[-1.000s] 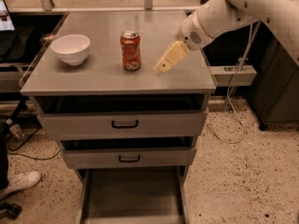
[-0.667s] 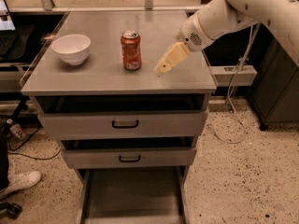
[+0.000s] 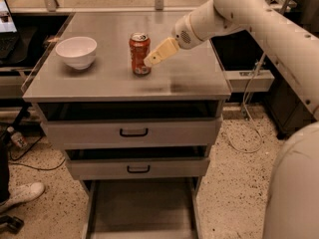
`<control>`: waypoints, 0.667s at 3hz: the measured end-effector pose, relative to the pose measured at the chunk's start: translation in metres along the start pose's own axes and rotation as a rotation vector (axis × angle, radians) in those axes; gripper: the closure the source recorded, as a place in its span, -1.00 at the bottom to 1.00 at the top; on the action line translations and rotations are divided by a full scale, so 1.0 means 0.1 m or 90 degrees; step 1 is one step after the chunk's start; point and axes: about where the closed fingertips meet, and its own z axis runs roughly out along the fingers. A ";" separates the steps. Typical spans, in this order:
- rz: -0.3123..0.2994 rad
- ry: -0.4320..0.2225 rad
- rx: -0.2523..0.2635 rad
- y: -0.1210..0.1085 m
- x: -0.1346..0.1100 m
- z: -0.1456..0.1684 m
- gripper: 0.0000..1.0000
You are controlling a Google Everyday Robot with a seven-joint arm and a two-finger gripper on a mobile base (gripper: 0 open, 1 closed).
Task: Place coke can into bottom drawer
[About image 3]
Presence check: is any grey drawer cabinet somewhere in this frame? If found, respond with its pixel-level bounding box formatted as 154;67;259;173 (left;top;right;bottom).
22;11;232;239

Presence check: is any orange soda can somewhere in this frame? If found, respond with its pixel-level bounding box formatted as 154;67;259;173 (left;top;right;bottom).
129;32;152;77

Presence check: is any black floor cable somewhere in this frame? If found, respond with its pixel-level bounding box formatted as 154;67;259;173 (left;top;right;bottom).
7;134;67;171

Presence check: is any black chair base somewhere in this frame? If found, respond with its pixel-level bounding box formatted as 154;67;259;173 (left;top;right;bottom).
0;215;24;234

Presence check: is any grey drawer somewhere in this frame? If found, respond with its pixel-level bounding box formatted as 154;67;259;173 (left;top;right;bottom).
65;146;209;180
42;118;221;149

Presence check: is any white ceramic bowl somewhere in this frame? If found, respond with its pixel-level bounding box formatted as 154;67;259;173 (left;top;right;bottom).
55;37;97;70

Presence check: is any open bottom drawer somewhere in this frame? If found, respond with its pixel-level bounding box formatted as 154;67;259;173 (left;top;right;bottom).
81;178;202;239

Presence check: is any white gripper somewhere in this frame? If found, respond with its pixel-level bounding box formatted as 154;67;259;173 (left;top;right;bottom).
144;14;202;67

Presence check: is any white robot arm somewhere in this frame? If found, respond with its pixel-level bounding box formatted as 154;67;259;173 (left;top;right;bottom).
144;0;319;239

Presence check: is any plastic bottle on floor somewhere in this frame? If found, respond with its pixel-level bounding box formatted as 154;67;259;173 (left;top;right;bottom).
7;126;28;148

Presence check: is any dark cabinet at right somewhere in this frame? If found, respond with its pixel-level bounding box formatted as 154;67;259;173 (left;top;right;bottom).
264;79;315;139

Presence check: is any laptop computer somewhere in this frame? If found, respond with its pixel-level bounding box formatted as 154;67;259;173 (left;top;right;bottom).
0;0;20;60

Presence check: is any top grey drawer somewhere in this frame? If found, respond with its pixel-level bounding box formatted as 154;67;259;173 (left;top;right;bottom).
42;118;221;149

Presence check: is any white power cable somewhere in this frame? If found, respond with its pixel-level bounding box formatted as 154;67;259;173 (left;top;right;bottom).
221;52;267;154

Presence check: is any middle grey drawer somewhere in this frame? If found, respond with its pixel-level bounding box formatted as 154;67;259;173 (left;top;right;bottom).
65;146;209;180

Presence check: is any white sneaker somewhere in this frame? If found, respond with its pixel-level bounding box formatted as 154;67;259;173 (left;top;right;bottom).
0;182;45;213

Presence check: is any grey metal bracket box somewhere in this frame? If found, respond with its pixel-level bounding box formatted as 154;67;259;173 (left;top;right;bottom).
225;70;274;93

